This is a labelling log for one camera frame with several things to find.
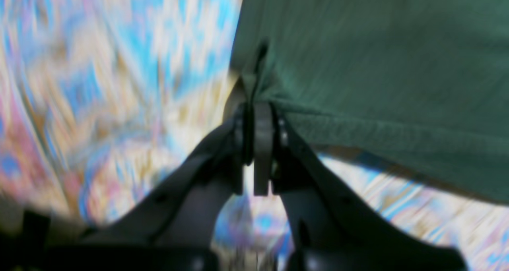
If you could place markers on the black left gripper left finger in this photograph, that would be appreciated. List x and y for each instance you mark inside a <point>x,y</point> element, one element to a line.
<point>172,228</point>

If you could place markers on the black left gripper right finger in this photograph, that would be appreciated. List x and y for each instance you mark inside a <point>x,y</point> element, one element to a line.
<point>332,227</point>

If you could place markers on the dark green long-sleeve shirt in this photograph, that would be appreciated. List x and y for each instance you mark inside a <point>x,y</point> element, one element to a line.
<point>421,83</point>

